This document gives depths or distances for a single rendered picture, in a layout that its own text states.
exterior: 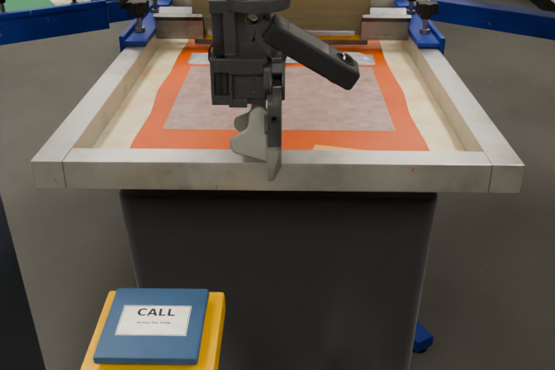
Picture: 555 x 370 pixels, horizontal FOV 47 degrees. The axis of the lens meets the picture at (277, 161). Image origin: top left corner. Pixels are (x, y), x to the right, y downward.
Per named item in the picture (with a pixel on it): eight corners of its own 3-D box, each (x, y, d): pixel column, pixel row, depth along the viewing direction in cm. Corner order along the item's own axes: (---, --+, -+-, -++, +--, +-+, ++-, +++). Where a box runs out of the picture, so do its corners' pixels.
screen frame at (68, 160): (519, 193, 76) (525, 164, 74) (35, 188, 76) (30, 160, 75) (409, 27, 146) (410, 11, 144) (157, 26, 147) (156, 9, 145)
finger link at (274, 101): (266, 139, 74) (266, 65, 72) (281, 139, 74) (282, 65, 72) (264, 150, 69) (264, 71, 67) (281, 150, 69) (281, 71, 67)
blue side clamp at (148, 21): (148, 72, 120) (144, 35, 117) (122, 72, 120) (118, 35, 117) (174, 31, 147) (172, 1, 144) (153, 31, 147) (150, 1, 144)
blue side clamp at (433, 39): (441, 74, 119) (445, 38, 116) (415, 73, 119) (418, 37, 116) (413, 33, 146) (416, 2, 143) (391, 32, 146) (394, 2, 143)
